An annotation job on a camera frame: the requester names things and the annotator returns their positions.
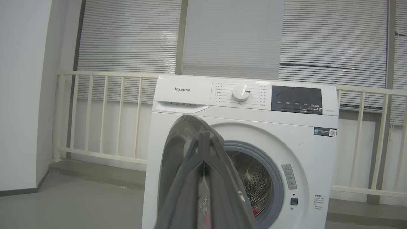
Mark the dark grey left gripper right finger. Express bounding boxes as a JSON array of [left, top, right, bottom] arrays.
[[203, 132, 256, 229]]

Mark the grey warning sticker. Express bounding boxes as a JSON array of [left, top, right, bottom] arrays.
[[282, 164, 297, 190]]

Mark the dark round washer door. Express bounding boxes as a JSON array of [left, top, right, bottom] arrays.
[[157, 115, 258, 229]]

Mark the white washing machine dial knob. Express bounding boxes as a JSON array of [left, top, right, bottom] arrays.
[[232, 84, 251, 102]]

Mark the stainless steel washing machine drum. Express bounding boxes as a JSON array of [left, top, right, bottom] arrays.
[[226, 151, 273, 218]]

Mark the white front-load washing machine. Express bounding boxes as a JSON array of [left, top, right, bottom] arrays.
[[142, 75, 339, 229]]

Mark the cream metal railing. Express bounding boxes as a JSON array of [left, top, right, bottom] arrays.
[[52, 71, 407, 199]]

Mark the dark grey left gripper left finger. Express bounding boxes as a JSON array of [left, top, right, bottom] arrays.
[[155, 132, 205, 229]]

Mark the white detergent drawer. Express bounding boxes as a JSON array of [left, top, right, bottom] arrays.
[[154, 76, 213, 114]]

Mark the black washing machine display panel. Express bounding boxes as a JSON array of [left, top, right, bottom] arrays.
[[271, 85, 323, 115]]

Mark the black QR code sticker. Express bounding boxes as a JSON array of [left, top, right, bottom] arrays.
[[314, 127, 337, 138]]

